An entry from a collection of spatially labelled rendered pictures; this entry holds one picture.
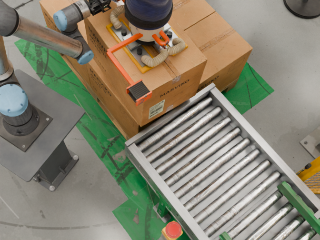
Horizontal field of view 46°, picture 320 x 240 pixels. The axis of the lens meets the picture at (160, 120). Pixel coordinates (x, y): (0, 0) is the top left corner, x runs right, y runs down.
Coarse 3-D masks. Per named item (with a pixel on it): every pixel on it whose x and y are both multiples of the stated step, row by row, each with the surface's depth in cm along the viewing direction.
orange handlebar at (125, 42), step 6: (162, 30) 186; (132, 36) 183; (138, 36) 183; (156, 36) 184; (162, 36) 185; (120, 42) 181; (126, 42) 181; (162, 42) 182; (168, 42) 183; (114, 48) 179; (120, 48) 181; (108, 54) 178; (114, 60) 176; (120, 66) 175; (120, 72) 175; (126, 72) 174; (126, 78) 173
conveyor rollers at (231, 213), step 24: (144, 144) 230; (168, 144) 231; (192, 144) 232; (216, 144) 233; (240, 144) 234; (168, 168) 227; (192, 168) 227; (216, 168) 228; (240, 168) 228; (264, 168) 229
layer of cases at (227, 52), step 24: (48, 0) 272; (72, 0) 273; (192, 0) 280; (48, 24) 288; (192, 24) 271; (216, 24) 272; (216, 48) 264; (240, 48) 265; (96, 72) 250; (216, 72) 255; (240, 72) 294; (120, 120) 269
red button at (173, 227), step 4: (168, 224) 164; (172, 224) 164; (176, 224) 164; (168, 228) 163; (172, 228) 163; (176, 228) 163; (180, 228) 164; (168, 232) 162; (172, 232) 162; (176, 232) 162; (180, 232) 163; (168, 236) 162; (172, 236) 162; (176, 236) 162
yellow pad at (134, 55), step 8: (112, 24) 199; (112, 32) 197; (120, 32) 197; (128, 32) 197; (120, 40) 196; (128, 48) 193; (136, 48) 194; (144, 48) 195; (136, 56) 192; (152, 56) 193; (136, 64) 191; (144, 64) 190; (144, 72) 190
